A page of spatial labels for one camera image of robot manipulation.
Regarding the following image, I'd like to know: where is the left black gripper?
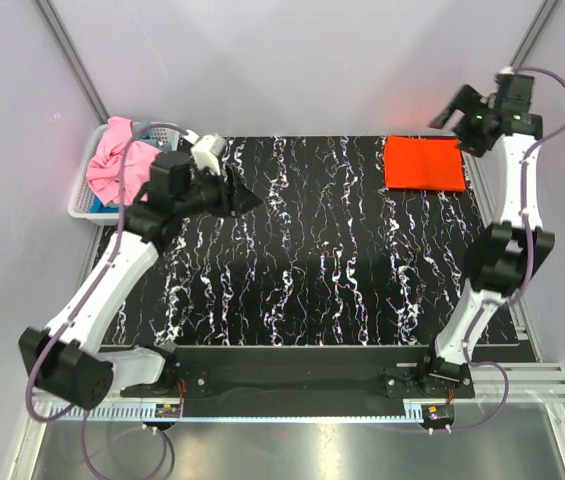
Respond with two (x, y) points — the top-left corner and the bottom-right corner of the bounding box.
(176, 164), (263, 219)

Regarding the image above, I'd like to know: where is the orange t shirt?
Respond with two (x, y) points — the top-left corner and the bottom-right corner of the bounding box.
(383, 136), (466, 193)

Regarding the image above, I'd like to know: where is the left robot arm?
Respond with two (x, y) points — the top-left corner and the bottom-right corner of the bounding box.
(18, 152), (263, 417)

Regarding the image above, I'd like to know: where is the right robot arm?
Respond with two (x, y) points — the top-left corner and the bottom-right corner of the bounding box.
(412, 74), (555, 397)

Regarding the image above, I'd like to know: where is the grey t shirt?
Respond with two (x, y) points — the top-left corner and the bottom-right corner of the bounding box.
(132, 120), (152, 140)

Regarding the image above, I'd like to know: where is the pink t shirt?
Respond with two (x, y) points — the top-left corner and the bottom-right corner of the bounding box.
(86, 117), (162, 206)

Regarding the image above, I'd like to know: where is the blue t shirt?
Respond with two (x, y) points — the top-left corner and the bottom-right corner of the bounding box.
(89, 134), (173, 217)

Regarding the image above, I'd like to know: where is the white plastic basket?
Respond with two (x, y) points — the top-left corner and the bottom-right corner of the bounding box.
(67, 122), (180, 225)

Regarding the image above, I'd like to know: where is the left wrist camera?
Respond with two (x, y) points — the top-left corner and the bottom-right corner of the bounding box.
(190, 134), (226, 176)

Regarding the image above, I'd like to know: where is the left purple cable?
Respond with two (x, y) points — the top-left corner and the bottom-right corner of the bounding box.
(25, 122), (201, 479)

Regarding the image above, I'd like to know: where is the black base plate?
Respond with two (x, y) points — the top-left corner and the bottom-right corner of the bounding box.
(122, 346), (474, 421)

